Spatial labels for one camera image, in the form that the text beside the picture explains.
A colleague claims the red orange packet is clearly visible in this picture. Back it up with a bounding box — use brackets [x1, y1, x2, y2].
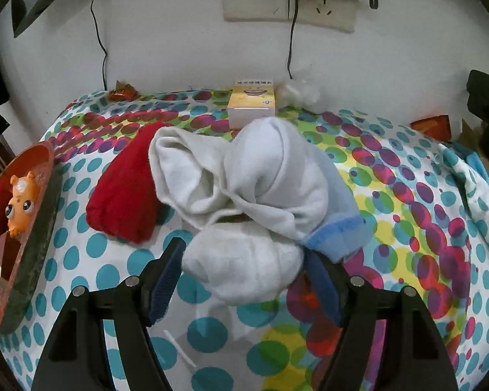
[411, 115, 452, 141]

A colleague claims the yellow medicine box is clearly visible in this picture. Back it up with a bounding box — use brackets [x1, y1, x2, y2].
[227, 79, 277, 129]

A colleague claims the round red tray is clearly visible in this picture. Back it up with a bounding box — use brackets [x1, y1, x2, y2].
[0, 140, 63, 338]

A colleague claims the red sock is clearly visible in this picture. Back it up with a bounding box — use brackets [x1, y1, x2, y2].
[85, 121, 169, 246]

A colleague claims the orange toy figure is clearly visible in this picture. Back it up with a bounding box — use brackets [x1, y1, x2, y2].
[6, 171, 40, 238]

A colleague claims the black charger cable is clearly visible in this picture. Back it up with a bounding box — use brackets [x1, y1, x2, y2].
[286, 0, 299, 80]

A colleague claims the red candy wrapper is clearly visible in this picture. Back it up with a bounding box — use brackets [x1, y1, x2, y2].
[108, 80, 139, 101]

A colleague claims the thin black cable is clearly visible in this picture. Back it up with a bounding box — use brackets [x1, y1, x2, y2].
[90, 0, 108, 91]

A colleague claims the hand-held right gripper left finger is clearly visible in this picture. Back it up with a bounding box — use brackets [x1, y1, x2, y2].
[32, 237, 187, 391]

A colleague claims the white wall outlet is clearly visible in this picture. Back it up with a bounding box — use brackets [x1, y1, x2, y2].
[289, 0, 358, 34]

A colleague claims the white plastic bag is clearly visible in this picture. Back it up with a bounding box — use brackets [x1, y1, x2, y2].
[277, 77, 323, 111]

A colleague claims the white sock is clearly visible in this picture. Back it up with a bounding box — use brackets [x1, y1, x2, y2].
[181, 117, 332, 306]
[149, 126, 238, 233]

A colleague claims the polka dot tablecloth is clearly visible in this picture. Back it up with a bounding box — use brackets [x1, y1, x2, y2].
[0, 87, 489, 391]

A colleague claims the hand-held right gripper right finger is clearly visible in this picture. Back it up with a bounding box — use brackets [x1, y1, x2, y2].
[304, 250, 459, 391]

